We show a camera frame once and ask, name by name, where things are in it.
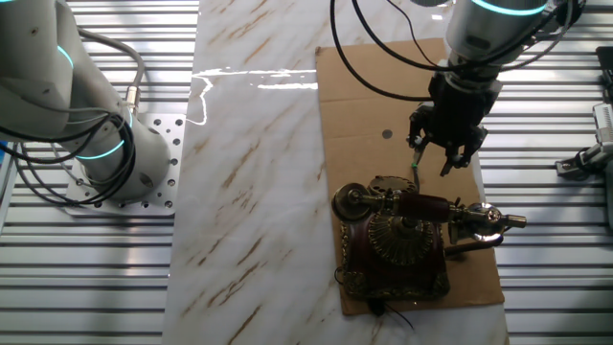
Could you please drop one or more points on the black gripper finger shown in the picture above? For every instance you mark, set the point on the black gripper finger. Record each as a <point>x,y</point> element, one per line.
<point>462,153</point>
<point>417,129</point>

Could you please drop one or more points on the silver ribbed camera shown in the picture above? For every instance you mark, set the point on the silver ribbed camera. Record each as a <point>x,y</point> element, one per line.
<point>604,122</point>

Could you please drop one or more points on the black screwdriver green cap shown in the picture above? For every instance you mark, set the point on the black screwdriver green cap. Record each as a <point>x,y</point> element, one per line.
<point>415,176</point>

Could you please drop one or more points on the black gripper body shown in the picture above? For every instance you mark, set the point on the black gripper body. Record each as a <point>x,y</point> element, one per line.
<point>457,112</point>

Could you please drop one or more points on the brown cardboard sheet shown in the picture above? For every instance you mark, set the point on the brown cardboard sheet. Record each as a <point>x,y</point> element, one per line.
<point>249,191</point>
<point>354,158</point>

